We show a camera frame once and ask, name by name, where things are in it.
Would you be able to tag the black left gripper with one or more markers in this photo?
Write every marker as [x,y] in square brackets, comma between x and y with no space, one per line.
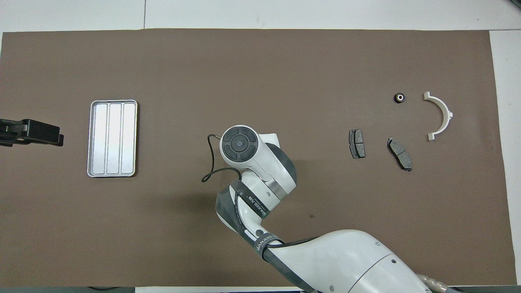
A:
[40,133]

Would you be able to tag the small black bearing gear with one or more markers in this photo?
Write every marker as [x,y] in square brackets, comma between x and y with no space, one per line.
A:
[399,97]

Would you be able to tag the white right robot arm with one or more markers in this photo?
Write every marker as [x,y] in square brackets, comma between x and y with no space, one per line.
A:
[346,260]

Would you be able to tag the silver metal tray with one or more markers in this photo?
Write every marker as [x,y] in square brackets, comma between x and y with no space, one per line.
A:
[114,138]

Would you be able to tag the brown table mat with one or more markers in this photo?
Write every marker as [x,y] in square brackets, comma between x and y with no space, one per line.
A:
[285,61]

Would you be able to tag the short dark brake pad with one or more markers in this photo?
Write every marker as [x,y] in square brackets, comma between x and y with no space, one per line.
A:
[357,143]

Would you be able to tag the long dark brake pad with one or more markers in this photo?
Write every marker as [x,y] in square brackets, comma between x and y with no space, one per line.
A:
[399,154]

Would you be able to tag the white semicircular plastic bracket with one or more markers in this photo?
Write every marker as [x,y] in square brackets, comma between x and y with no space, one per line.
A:
[426,96]

